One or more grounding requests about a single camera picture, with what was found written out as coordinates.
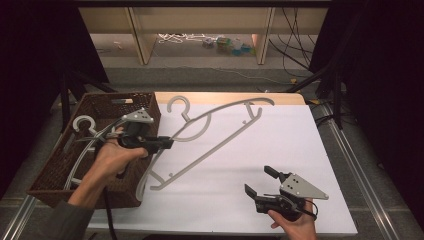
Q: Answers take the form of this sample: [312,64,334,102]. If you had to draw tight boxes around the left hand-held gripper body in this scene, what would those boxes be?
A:
[116,108,158,155]

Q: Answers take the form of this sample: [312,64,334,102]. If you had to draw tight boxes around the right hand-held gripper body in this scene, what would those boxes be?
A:
[254,172,330,223]

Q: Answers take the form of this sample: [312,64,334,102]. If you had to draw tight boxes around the grey plastic clothes hanger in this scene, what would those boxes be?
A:
[63,114,128,193]
[63,120,125,193]
[135,95,276,203]

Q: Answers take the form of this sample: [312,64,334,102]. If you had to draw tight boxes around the brown wicker basket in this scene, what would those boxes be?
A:
[26,91,162,210]

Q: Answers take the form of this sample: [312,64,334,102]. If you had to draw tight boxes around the person's left hand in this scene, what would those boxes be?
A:
[90,128,150,183]

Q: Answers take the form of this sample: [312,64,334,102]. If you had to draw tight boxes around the person's right hand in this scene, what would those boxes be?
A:
[267,199,318,240]

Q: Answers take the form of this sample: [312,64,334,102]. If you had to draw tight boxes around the white table cover sheet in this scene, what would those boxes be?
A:
[87,102,359,238]

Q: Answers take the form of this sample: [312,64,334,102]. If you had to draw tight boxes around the black metal stand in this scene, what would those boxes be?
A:
[285,61,345,130]
[59,66,118,135]

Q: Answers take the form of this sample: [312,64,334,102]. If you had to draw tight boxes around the colourful toys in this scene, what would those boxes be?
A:
[202,35,255,57]

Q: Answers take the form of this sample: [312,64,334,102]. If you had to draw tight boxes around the dark curtain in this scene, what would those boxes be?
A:
[0,0,110,201]
[309,0,424,232]

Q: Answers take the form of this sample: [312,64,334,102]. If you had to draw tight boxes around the light wooden desk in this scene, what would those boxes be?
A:
[78,6,330,66]

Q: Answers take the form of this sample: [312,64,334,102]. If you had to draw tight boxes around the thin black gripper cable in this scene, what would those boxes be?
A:
[299,199,320,222]

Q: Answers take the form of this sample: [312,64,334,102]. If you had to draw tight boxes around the metal floor rail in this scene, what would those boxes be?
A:
[319,102,402,240]
[0,194,38,240]

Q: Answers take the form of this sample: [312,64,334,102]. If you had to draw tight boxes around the white cord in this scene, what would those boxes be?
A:
[156,32,208,45]

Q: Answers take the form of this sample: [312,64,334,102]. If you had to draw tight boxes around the black cables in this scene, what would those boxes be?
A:
[267,6,322,74]

